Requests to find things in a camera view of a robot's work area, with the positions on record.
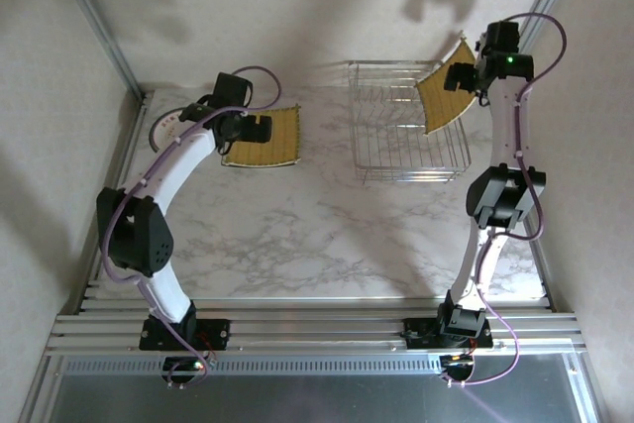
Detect round plate with red characters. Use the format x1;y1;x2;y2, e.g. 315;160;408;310
150;106;193;153

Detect aluminium extrusion base rails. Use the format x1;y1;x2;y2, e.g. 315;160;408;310
44;296;588;358

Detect black controller board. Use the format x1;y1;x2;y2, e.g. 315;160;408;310
161;356;209;378
439;353;476;378

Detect grey metal sheet panel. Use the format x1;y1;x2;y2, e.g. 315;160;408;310
49;372;595;423

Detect aluminium frame post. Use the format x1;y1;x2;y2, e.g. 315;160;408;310
486;0;590;103
47;0;148;100

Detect aluminium side rail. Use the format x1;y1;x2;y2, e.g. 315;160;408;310
487;90;561;313
73;88;156;315

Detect chrome wire dish rack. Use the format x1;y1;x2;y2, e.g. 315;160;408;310
346;59;472;186

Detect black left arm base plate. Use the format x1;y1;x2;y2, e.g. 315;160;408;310
138;317;232;351

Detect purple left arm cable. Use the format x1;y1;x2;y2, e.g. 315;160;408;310
101;64;282;389

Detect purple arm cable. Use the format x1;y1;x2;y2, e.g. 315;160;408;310
101;64;282;389
473;11;568;387

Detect slotted grey cable duct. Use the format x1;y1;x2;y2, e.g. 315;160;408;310
63;357;447;375

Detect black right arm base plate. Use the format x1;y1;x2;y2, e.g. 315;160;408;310
401;316;494;350

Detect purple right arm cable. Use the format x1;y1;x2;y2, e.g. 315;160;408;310
473;11;568;387

